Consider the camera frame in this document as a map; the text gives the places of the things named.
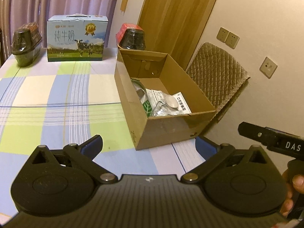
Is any silver green foil pouch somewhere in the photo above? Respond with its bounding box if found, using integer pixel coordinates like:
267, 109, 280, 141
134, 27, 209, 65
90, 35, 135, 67
131, 78, 152, 117

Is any wooden door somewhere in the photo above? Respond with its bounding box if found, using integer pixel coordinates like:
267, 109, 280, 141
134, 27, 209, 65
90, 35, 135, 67
139, 0, 216, 69

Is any brown cardboard box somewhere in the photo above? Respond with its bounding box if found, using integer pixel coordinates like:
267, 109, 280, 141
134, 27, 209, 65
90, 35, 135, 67
114, 49, 215, 150

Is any quilted chair back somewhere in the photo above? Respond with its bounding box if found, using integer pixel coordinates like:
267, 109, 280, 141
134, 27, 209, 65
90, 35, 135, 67
186, 42, 250, 114

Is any dark wrapped bowl red lid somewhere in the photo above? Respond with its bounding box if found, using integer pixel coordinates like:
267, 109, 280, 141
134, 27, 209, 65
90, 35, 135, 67
115, 23, 145, 51

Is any checked tablecloth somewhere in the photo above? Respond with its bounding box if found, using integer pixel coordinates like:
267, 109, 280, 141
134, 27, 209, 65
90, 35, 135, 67
1, 48, 204, 222

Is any milk carton gift box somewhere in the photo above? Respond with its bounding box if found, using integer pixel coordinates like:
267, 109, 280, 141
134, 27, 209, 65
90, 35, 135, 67
46, 14, 108, 62

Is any dark wrapped bowl left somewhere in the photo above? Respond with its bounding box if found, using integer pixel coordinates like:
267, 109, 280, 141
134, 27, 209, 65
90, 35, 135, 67
11, 22, 42, 67

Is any white medicine tablet box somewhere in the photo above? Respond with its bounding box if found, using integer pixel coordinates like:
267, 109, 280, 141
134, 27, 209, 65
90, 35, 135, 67
173, 92, 192, 114

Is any purple curtain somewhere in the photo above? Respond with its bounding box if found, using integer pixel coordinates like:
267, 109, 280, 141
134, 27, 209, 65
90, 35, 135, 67
1, 0, 117, 59

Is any white power adapter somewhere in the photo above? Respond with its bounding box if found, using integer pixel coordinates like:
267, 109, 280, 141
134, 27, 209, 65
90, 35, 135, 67
164, 95, 179, 109

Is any single wall socket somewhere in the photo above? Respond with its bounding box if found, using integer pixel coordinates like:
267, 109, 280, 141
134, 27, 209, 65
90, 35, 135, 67
259, 57, 278, 79

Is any double wall socket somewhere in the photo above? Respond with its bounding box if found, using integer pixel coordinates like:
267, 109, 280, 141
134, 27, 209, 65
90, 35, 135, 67
216, 27, 240, 49

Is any person's right hand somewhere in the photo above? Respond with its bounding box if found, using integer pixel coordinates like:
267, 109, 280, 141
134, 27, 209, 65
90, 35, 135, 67
280, 169, 304, 217

